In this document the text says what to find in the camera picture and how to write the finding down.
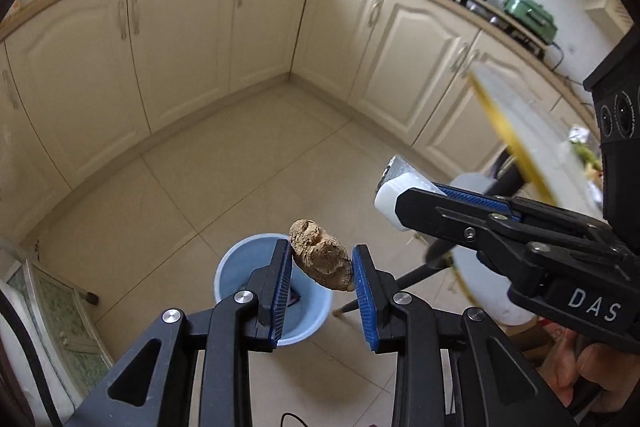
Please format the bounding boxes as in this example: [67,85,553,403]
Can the brown food scrap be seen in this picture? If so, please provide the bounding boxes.
[288,219,355,291]

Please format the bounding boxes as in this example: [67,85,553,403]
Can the white milk carton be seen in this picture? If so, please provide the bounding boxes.
[374,155,445,232]

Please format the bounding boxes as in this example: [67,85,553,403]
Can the blue plastic trash bucket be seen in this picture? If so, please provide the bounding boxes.
[213,233,333,347]

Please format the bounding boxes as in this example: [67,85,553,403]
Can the cream lower kitchen cabinets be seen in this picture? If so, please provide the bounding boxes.
[1,0,593,241]

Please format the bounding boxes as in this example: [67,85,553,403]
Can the person's right hand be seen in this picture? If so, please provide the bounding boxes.
[540,323,639,413]

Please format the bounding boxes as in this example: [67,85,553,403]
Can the round white marble table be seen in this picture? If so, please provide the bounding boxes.
[452,64,606,326]

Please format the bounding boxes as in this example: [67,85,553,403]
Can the black gas stove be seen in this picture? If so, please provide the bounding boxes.
[451,0,549,62]

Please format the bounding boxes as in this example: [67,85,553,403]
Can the green electric cooker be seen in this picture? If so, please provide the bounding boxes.
[503,0,558,46]

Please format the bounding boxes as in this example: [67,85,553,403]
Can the black power cable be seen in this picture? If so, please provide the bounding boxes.
[546,41,597,118]

